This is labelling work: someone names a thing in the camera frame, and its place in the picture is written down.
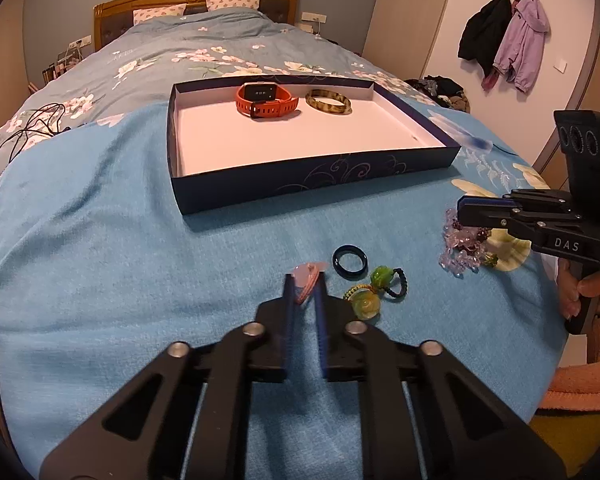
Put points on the yellow printed cloth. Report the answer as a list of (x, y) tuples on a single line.
[(575, 440)]

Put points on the beige wardrobe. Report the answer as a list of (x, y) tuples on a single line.
[(410, 10)]

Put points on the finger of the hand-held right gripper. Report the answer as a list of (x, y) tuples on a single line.
[(485, 219), (480, 202)]

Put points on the white wall socket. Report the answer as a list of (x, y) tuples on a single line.
[(79, 41), (314, 17)]

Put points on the orange smartwatch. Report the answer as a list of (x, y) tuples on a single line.
[(245, 103)]

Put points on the black jacket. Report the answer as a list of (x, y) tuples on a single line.
[(482, 30)]

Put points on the dark blue shallow box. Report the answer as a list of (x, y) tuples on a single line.
[(280, 135)]

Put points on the blue flower print blanket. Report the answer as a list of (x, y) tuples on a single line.
[(105, 260)]

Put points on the floral blue duvet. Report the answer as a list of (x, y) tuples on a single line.
[(180, 50)]

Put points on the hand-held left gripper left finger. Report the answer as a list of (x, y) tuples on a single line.
[(287, 310)]

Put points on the tortoiseshell bangle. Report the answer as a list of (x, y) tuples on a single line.
[(312, 102)]

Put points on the person's right hand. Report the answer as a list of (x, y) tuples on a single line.
[(592, 286)]

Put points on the pile of dark clothes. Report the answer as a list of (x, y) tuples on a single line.
[(442, 90)]

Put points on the white dotted pillow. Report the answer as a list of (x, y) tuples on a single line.
[(232, 2), (157, 12)]

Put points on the wooden headboard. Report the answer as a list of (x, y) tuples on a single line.
[(145, 2)]

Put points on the white wall switch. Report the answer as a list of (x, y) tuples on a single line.
[(561, 65)]

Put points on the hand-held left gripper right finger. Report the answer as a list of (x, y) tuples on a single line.
[(321, 315)]

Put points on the person's pink knit garment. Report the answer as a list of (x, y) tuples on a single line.
[(580, 390)]

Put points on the row of cosmetics bottles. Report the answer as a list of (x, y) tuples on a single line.
[(60, 67)]

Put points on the purple jacket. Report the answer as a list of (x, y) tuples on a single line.
[(522, 40)]

